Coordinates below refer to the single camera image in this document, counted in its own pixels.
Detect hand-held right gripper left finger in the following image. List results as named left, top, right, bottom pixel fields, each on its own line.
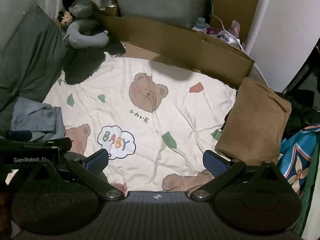
left=24, top=149, right=124, bottom=201

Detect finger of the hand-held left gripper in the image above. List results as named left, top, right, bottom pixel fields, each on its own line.
left=9, top=129, right=33, bottom=139

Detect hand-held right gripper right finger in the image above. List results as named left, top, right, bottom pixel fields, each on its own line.
left=191, top=150, right=290, bottom=200

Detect blue jeans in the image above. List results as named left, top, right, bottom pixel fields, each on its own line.
left=10, top=97, right=66, bottom=142

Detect dark clothes pile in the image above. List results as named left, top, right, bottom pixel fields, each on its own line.
left=275, top=90, right=320, bottom=140

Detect bear printed blanket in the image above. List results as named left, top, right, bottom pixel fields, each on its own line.
left=42, top=51, right=238, bottom=193

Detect brown folded garment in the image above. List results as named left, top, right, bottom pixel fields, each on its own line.
left=215, top=77, right=292, bottom=165

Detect teal patterned cloth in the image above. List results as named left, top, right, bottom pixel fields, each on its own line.
left=279, top=124, right=320, bottom=235

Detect black cloth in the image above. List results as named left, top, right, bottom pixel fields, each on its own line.
left=64, top=39, right=127, bottom=85

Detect small brown doll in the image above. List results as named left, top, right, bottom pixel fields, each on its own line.
left=59, top=11, right=73, bottom=27

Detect pink bag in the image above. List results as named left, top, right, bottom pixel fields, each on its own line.
left=229, top=20, right=241, bottom=43

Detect cardboard box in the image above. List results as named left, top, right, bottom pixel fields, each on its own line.
left=95, top=7, right=255, bottom=89

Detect detergent bottle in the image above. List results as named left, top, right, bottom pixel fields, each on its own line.
left=192, top=17, right=208, bottom=32

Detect upright cardboard sheet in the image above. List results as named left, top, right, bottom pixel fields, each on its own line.
left=211, top=0, right=262, bottom=43

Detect white cable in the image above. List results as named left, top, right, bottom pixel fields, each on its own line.
left=212, top=12, right=249, bottom=54

